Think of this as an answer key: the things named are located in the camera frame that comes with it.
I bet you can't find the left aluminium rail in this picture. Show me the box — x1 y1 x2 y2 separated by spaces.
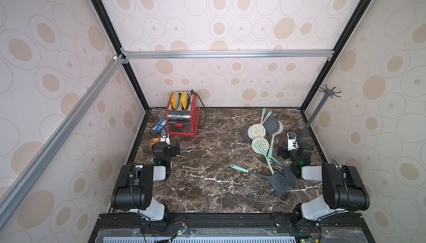
1 54 124 229

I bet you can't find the grey skimmer front side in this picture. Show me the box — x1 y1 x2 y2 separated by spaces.
271 157 297 189

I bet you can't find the grey utensil rack stand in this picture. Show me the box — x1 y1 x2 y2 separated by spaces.
295 84 342 149

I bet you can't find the aluminium rail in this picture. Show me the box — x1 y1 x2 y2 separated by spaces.
116 49 335 59
1 54 124 229

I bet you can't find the left yellow toast slice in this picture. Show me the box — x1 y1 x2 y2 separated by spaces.
171 92 180 110

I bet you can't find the blue snack packet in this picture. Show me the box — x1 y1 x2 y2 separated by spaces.
153 118 166 132

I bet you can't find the grey skimmer teal handle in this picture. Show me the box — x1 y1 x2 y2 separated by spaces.
263 111 280 136

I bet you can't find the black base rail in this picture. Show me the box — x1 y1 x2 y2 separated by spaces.
89 212 375 243

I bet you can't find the black toaster power cable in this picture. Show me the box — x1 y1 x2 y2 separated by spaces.
189 89 207 129

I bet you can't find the orange snack packet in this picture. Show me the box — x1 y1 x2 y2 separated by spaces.
150 138 166 146

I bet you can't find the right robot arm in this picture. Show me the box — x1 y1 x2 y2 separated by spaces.
277 145 370 225

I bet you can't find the red chrome toaster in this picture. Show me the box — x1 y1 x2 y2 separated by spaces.
166 91 201 137

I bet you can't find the back aluminium rail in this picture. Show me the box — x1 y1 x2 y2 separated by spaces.
116 49 335 59

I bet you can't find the right yellow toast slice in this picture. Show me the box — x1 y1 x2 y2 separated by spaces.
181 92 190 111

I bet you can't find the cream skimmer upper pile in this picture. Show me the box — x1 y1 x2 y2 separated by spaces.
247 108 266 140

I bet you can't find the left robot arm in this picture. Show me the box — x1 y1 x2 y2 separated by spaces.
110 142 180 223

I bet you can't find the yellow toast slice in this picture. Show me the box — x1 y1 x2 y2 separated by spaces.
181 92 190 111
171 92 180 110

